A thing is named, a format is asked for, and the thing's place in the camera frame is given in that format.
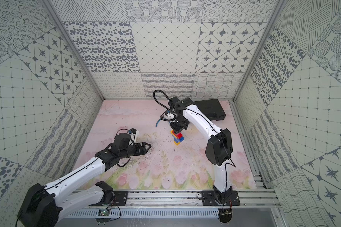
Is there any red lego brick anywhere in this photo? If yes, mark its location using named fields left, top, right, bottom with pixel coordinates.
left=176, top=133, right=183, bottom=139

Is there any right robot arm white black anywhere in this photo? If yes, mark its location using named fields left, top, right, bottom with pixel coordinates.
left=168, top=97, right=235, bottom=204

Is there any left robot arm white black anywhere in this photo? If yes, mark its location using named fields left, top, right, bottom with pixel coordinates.
left=16, top=132, right=152, bottom=227

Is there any floral pink table mat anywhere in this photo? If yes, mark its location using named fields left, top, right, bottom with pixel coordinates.
left=65, top=99, right=257, bottom=190

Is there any black plastic tool case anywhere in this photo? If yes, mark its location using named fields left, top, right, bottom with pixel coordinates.
left=195, top=99, right=226, bottom=121

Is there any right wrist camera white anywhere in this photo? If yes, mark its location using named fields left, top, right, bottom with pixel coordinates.
left=160, top=111, right=176, bottom=122

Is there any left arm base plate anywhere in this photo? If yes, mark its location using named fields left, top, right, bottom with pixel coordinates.
left=92, top=191, right=128, bottom=207

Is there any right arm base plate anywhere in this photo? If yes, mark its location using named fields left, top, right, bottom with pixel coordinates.
left=201, top=191, right=241, bottom=206

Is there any aluminium rail frame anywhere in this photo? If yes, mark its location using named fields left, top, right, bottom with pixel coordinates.
left=46, top=188, right=282, bottom=210

